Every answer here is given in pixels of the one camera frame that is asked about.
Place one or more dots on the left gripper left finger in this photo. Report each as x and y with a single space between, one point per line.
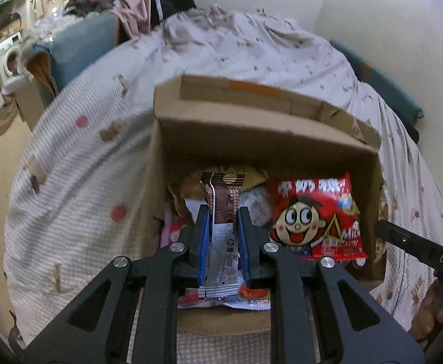
192 268

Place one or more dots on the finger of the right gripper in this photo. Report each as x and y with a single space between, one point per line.
426 251

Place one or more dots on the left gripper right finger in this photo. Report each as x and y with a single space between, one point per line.
251 240

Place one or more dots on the brown white chocolate bar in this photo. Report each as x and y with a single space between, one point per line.
221 278

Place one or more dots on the red milk candy bag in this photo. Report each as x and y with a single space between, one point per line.
316 217

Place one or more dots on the orange peanut snack bag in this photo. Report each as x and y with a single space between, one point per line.
193 183

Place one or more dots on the person right hand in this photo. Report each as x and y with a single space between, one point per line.
429 314

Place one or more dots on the white grey snack bag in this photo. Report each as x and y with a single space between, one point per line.
257 200

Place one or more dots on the red white blue snack bag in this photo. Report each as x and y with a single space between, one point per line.
245 299

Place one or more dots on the cardboard box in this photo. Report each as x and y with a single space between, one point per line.
203 122

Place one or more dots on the checkered patterned bed quilt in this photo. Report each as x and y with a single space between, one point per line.
77 200

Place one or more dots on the teal green mattress edge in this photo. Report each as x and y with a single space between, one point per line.
408 110

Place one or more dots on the teal blanket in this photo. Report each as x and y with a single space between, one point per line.
60 58

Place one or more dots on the pink hanging garment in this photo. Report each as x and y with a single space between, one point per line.
135 17

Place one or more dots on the white washing machine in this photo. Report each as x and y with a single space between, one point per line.
10 50

